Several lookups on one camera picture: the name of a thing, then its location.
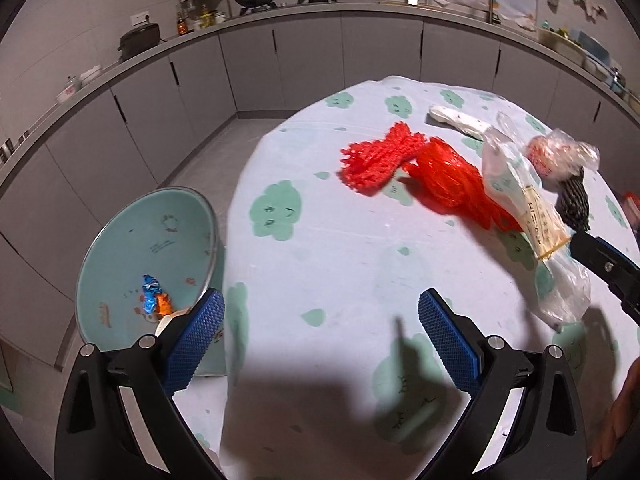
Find dish rack with containers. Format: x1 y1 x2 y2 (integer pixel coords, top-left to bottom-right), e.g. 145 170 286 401
537 20 640 112

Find corner spice rack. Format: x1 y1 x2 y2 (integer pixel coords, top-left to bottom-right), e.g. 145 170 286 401
177 0 229 31

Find teal metal bin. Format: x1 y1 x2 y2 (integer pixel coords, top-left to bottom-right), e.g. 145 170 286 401
75 187 227 379

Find red plastic bag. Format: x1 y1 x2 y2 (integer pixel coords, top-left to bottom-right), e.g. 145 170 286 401
402 138 524 234

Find person's right hand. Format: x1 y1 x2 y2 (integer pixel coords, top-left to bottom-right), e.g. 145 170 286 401
591 359 640 467

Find black rice cooker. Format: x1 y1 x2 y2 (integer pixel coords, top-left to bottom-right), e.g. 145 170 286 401
118 22 162 61

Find white wrapper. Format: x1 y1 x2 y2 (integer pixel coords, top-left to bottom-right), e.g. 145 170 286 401
428 104 494 137

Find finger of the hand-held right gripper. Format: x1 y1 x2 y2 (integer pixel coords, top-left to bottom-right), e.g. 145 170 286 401
570 232 640 327

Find red mesh net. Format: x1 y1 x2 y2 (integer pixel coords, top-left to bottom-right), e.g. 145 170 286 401
340 122 427 197

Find gas stove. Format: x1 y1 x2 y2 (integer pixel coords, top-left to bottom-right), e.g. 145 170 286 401
237 0 339 14

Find black mesh net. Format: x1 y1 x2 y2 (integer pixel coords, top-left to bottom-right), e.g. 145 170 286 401
555 166 591 233

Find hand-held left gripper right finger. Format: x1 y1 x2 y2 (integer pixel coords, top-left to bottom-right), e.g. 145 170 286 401
417 288 587 480

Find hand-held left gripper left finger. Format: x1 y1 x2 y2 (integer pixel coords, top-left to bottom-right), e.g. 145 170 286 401
54 287 227 480

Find clear bag of wooden sticks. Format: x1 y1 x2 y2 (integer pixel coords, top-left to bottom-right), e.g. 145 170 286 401
482 112 592 332

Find counter pop-up socket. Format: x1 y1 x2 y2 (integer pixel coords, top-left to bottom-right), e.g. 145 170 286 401
0 132 31 162

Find lidded patterned bowl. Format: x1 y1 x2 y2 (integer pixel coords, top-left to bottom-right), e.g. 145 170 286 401
54 75 84 104

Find grey kitchen counter cabinets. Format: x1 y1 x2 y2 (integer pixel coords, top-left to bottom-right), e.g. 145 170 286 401
0 0 640 392

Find blue candy wrapper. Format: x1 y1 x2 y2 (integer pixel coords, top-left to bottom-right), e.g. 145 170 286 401
141 274 164 314

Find clear plastic bag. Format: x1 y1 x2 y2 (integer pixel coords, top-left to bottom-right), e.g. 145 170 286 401
527 128 600 182

